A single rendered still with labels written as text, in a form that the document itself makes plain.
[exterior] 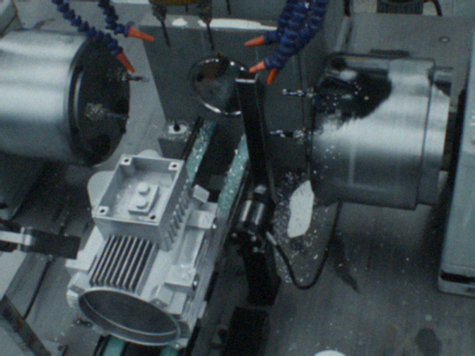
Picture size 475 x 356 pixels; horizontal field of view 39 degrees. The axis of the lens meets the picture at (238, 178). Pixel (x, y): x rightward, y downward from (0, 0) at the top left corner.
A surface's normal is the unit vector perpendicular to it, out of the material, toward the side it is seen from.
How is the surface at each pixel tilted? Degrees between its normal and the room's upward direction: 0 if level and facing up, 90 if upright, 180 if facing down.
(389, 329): 0
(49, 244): 90
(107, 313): 51
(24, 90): 43
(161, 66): 90
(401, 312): 0
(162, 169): 90
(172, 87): 90
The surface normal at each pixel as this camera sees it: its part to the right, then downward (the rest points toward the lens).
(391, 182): -0.29, 0.63
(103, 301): 0.78, -0.21
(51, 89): -0.27, -0.03
